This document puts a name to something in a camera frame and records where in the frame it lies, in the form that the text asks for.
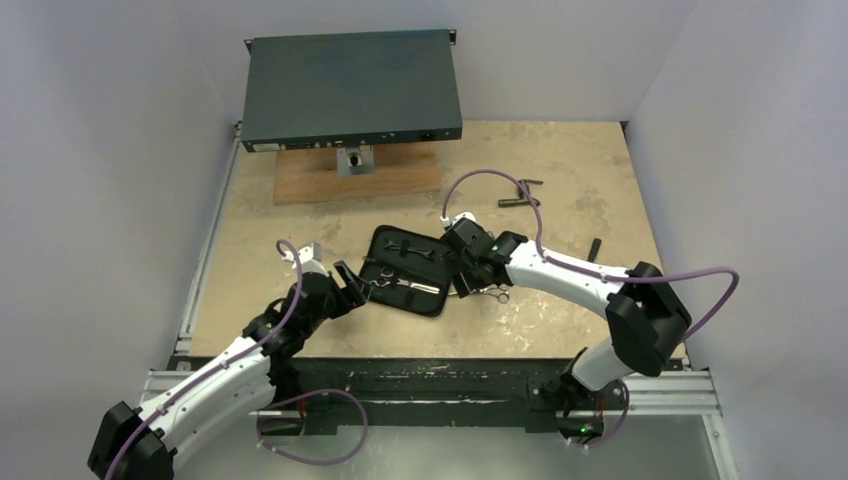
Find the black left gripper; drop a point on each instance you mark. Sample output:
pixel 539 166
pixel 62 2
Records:
pixel 349 296

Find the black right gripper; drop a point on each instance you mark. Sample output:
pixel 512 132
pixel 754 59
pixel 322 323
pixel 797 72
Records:
pixel 460 263

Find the black zippered tool case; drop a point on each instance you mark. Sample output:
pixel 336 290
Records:
pixel 378 262

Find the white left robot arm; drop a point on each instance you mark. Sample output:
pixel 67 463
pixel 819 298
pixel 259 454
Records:
pixel 154 439

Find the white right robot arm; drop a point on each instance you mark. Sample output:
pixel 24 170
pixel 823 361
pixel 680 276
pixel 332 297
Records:
pixel 646 319

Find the black hair clip in case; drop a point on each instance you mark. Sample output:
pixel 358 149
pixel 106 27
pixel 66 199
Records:
pixel 403 248

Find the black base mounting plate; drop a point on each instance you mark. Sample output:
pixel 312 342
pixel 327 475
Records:
pixel 531 394

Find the wooden board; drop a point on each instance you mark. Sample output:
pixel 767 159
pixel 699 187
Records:
pixel 312 176

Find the dark green rack device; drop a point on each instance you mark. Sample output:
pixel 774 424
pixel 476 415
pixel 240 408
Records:
pixel 350 89

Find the grey metal bracket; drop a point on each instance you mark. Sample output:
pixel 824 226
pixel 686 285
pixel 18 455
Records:
pixel 354 161

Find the aluminium frame rail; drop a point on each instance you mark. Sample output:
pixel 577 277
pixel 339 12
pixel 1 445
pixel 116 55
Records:
pixel 676 393

